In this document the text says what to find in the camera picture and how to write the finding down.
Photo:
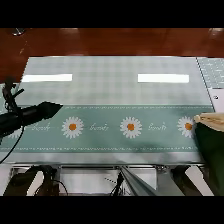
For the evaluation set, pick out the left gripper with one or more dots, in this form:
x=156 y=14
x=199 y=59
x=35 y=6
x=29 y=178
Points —
x=48 y=110

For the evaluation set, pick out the yellow shirt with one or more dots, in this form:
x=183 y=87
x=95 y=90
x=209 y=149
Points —
x=210 y=119

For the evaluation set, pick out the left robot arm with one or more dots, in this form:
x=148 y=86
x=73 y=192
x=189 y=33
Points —
x=13 y=120

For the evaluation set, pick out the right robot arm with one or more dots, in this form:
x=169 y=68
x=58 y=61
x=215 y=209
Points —
x=196 y=180

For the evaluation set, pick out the dark green garment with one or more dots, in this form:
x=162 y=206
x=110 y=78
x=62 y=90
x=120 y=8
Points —
x=211 y=153

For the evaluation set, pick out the silver frame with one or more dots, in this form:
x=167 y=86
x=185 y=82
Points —
x=140 y=183

